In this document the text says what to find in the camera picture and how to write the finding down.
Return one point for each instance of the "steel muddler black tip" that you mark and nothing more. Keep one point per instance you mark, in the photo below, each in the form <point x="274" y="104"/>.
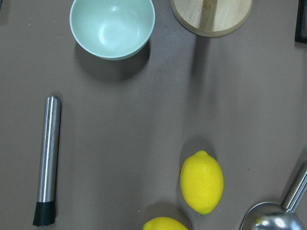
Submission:
<point x="45" y="210"/>

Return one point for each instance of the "wooden cup tree stand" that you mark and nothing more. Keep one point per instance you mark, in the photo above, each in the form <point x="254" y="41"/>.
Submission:
<point x="211" y="18"/>

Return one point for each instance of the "steel ice scoop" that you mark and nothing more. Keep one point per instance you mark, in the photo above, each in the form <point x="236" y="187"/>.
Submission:
<point x="273" y="216"/>

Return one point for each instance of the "yellow lemon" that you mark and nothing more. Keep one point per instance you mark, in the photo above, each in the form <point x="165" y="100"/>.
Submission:
<point x="164" y="223"/>
<point x="201" y="182"/>

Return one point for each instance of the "light green bowl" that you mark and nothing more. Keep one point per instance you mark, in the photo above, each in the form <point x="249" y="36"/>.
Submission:
<point x="112" y="29"/>

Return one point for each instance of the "black framed wooden tray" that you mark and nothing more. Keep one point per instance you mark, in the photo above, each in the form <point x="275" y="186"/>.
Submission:
<point x="301" y="22"/>

